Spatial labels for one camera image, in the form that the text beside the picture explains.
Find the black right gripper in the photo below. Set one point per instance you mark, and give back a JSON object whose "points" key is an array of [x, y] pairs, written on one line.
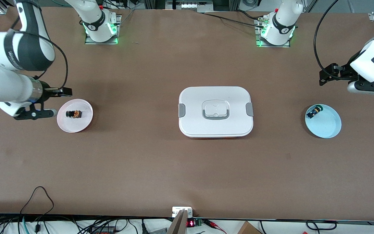
{"points": [[46, 90]]}

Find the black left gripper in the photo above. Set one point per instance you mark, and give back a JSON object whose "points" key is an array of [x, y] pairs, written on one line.
{"points": [[345, 73]]}

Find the orange button switch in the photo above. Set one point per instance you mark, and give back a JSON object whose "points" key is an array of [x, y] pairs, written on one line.
{"points": [[74, 114]]}

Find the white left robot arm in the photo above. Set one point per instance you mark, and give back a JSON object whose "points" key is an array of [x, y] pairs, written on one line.
{"points": [[372, 61]]}

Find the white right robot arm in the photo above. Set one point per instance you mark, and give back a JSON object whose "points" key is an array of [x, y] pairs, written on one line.
{"points": [[11, 55]]}

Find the pink round plate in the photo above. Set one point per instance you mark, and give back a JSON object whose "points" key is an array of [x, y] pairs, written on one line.
{"points": [[75, 126]]}

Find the light blue round plate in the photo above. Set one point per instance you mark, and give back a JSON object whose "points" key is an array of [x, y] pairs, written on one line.
{"points": [[326, 123]]}

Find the white lidded container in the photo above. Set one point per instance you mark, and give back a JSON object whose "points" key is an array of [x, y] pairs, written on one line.
{"points": [[216, 126]]}

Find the white power strip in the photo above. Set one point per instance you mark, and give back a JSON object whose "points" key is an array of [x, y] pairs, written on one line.
{"points": [[193, 5]]}

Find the grey metal bar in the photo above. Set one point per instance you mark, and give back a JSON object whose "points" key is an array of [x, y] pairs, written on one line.
{"points": [[178, 224]]}

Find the brown cardboard box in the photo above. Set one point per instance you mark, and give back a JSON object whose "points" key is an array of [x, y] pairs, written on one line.
{"points": [[248, 229]]}

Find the red LED display module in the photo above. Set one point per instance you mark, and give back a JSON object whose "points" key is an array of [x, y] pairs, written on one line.
{"points": [[192, 223]]}

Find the red black clip leads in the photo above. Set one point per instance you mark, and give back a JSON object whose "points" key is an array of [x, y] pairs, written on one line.
{"points": [[211, 223]]}

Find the green button switch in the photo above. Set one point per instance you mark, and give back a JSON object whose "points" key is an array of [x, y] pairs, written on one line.
{"points": [[314, 112]]}

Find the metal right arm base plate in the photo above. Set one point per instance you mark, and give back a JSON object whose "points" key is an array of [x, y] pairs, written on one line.
{"points": [[89, 41]]}

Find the aluminium profile frame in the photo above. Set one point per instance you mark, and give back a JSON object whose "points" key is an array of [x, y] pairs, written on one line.
{"points": [[226, 4]]}

